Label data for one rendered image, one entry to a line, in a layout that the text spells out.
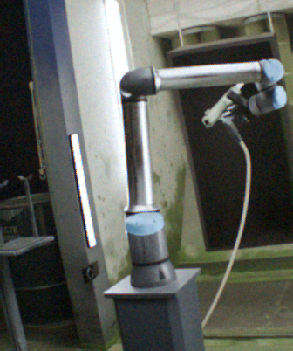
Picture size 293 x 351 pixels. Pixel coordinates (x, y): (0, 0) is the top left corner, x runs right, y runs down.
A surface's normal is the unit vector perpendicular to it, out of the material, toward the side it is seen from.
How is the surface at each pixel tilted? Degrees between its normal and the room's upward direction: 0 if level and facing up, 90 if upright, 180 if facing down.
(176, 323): 90
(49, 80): 90
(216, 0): 90
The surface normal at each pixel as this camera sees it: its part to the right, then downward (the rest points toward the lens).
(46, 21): -0.40, 0.11
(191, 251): -0.42, -0.44
